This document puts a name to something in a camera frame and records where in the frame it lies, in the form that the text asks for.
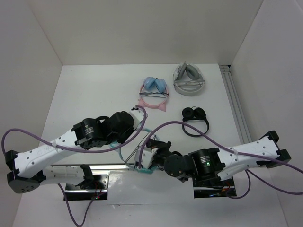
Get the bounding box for black teal-headphone cable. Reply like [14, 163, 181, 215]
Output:
[124, 132, 158, 166]

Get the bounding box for teal cat-ear headphones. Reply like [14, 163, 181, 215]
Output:
[115, 128, 157, 175]

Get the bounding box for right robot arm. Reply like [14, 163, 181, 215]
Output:
[142, 131, 291, 185]

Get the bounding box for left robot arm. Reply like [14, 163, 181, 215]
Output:
[5, 110, 144, 194]

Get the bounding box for black headphones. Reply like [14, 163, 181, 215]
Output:
[182, 107, 210, 134]

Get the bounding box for pink blue cat-ear headphones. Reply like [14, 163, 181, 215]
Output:
[138, 77, 169, 112]

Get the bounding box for white grey headphones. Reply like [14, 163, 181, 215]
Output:
[173, 62, 205, 96]

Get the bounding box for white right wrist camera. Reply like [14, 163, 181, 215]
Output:
[134, 146, 158, 169]

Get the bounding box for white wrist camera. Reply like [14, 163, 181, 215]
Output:
[134, 146, 158, 169]
[128, 108, 144, 130]

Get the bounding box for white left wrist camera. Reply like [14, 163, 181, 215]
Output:
[128, 108, 144, 130]

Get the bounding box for aluminium front rail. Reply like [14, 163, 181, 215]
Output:
[43, 164, 134, 174]

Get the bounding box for black pink-headphone cable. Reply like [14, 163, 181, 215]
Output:
[139, 91, 171, 99]

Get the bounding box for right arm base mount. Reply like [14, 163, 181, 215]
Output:
[193, 177, 237, 199]

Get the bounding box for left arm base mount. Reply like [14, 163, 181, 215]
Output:
[64, 165, 109, 201]

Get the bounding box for white headphone cable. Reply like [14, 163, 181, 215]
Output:
[174, 79, 205, 87]

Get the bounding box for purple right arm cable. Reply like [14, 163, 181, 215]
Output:
[137, 121, 303, 198]

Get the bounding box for aluminium side rail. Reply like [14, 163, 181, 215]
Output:
[219, 65, 252, 144]

